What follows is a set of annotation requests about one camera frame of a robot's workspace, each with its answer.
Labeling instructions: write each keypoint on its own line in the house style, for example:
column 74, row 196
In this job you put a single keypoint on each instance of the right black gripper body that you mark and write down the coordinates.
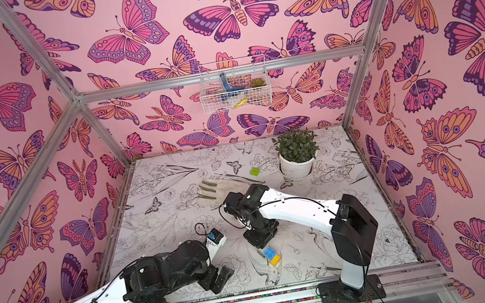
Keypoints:
column 261, row 232

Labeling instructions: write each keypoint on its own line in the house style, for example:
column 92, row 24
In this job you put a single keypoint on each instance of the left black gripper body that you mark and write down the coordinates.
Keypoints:
column 207, row 275

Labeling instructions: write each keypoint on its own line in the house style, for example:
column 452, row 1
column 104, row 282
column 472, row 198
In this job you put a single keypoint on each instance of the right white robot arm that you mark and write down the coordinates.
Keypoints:
column 349, row 224

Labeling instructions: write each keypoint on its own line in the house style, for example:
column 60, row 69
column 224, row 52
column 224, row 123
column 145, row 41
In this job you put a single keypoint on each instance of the beige work glove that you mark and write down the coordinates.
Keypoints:
column 212, row 193

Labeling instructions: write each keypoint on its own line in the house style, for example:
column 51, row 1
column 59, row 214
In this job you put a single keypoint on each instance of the potted green plant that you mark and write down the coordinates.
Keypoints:
column 297, row 150

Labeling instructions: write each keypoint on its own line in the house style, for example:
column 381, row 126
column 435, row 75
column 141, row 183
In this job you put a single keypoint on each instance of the yellow item in basket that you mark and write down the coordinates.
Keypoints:
column 241, row 103

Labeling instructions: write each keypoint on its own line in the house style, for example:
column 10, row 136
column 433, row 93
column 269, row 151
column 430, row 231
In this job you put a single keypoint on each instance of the blue toy in basket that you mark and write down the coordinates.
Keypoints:
column 229, row 90

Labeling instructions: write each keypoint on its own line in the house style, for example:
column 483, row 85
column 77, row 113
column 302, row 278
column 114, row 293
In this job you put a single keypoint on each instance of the small green plant in basket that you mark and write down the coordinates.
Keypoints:
column 257, row 83

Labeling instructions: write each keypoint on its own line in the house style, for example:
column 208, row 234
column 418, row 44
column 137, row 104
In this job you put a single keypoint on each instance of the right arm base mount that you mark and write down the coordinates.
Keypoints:
column 338, row 292

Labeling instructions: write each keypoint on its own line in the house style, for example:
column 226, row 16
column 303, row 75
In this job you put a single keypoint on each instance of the white wire basket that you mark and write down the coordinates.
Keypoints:
column 239, row 83

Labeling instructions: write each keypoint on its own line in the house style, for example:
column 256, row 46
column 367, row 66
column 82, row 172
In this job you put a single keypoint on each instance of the aluminium frame left diagonal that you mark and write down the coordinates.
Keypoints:
column 23, row 194

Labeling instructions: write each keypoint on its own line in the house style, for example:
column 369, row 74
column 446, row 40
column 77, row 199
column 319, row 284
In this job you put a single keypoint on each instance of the aluminium frame right post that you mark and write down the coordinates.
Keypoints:
column 372, row 32

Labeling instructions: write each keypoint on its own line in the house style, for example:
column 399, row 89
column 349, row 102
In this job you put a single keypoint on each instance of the aluminium frame post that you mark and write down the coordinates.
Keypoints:
column 23, row 35
column 372, row 32

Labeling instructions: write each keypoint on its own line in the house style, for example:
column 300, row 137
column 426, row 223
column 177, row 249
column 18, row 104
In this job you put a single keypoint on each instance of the aluminium frame left post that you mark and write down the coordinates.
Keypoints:
column 23, row 35

